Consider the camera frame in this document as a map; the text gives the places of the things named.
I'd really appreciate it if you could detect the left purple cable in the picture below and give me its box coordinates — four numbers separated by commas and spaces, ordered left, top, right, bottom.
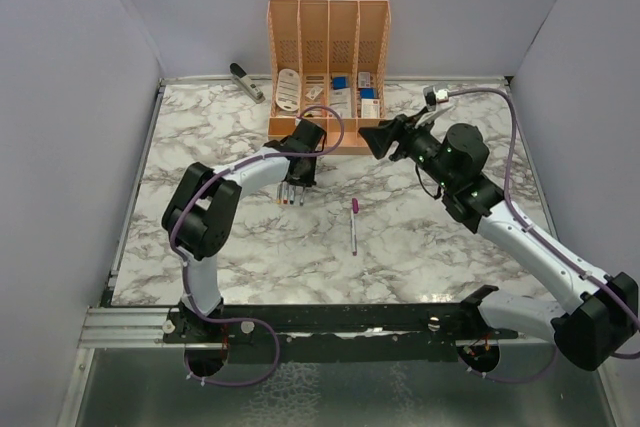
169, 105, 346, 388

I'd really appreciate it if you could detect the blue eraser box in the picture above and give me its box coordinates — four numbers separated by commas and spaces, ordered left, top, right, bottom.
360, 88, 377, 99

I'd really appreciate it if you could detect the blue stamp box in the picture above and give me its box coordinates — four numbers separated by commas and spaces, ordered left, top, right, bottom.
331, 75, 349, 90

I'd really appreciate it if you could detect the white oval label card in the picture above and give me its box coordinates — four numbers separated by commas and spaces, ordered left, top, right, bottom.
274, 68, 301, 112

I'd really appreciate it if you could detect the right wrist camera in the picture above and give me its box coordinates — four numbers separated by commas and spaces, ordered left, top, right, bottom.
421, 87, 451, 123

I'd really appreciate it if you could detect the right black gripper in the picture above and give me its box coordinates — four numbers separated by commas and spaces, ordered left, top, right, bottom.
360, 107, 455, 191

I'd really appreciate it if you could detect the white red staples box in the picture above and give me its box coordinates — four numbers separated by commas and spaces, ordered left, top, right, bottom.
357, 71, 374, 89

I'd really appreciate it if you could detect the black grey stapler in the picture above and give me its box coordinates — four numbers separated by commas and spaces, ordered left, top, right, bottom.
229, 63, 265, 103

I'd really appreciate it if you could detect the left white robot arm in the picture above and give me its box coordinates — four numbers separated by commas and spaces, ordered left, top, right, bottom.
161, 120, 326, 342

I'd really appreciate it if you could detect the green-end white marker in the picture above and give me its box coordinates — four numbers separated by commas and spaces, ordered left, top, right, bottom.
299, 186, 306, 206

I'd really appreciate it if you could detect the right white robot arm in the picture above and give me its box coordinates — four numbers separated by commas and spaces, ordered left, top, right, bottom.
359, 115, 639, 371

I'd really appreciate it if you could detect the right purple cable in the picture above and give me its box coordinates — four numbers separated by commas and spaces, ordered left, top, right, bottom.
447, 88, 640, 386

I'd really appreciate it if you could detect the white printed box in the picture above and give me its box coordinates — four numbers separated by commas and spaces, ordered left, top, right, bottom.
361, 98, 381, 119

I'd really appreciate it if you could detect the small white red box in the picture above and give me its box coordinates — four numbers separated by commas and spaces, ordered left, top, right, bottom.
305, 85, 323, 101

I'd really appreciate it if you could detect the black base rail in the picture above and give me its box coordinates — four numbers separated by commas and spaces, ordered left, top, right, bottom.
163, 301, 517, 364

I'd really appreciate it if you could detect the white paper package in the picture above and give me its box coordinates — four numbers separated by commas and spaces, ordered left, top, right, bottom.
329, 88, 353, 118

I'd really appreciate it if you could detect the purple cable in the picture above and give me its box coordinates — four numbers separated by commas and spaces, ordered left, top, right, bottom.
169, 105, 346, 388
447, 88, 640, 386

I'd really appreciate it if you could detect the orange plastic desk organizer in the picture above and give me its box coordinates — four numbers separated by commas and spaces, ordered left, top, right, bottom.
267, 0, 391, 155

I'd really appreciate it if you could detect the purple-end white marker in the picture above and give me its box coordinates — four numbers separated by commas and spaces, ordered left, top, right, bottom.
350, 210, 358, 256

